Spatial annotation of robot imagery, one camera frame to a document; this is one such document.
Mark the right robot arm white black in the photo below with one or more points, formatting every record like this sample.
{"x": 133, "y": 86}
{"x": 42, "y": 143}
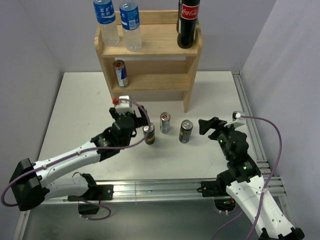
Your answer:
{"x": 244, "y": 182}

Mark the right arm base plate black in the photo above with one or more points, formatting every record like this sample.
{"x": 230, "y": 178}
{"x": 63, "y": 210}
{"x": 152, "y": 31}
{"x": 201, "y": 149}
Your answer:
{"x": 212, "y": 188}

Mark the aluminium rail frame front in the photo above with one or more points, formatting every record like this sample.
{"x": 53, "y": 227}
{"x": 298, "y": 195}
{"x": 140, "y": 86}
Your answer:
{"x": 123, "y": 191}

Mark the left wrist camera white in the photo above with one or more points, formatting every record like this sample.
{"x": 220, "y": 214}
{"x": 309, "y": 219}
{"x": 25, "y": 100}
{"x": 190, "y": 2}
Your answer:
{"x": 123, "y": 105}

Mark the black yellow beverage can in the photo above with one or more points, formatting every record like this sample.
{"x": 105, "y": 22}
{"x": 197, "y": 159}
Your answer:
{"x": 149, "y": 134}

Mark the dark green beverage can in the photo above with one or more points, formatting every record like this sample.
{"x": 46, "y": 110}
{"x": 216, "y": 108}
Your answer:
{"x": 185, "y": 132}

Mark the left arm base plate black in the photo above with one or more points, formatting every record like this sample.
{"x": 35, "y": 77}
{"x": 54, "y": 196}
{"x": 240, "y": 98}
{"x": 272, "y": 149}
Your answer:
{"x": 102, "y": 192}

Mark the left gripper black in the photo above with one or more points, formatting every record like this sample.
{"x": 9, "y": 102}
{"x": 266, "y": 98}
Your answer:
{"x": 140, "y": 121}

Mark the silver slim beverage can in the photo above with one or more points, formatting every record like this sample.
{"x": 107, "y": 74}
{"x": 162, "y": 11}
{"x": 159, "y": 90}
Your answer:
{"x": 165, "y": 122}

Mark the blue silver energy drink can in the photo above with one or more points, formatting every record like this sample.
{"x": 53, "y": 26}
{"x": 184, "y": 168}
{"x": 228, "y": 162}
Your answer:
{"x": 121, "y": 73}

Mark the Coca-Cola bottle red label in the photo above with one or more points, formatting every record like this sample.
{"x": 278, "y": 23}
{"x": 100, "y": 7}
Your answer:
{"x": 188, "y": 11}

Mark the water bottle blue label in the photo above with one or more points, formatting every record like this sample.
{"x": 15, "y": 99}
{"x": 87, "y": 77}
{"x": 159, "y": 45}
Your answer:
{"x": 106, "y": 18}

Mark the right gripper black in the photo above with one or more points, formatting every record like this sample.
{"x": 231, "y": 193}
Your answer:
{"x": 214, "y": 123}

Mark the small water bottle blue cap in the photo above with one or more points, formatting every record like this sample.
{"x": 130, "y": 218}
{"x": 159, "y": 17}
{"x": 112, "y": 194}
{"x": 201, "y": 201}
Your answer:
{"x": 130, "y": 21}

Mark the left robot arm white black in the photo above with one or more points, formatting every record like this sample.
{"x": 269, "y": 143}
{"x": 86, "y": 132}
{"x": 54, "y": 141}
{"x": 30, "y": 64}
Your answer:
{"x": 34, "y": 182}

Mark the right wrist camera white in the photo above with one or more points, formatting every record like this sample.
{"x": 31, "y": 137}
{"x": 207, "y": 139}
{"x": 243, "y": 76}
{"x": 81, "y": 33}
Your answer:
{"x": 237, "y": 120}

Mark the wooden two-tier shelf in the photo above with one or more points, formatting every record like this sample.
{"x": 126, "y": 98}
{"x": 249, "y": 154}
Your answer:
{"x": 160, "y": 64}

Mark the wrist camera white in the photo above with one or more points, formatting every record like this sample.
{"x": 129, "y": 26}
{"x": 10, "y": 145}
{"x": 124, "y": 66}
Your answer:
{"x": 123, "y": 105}
{"x": 237, "y": 120}

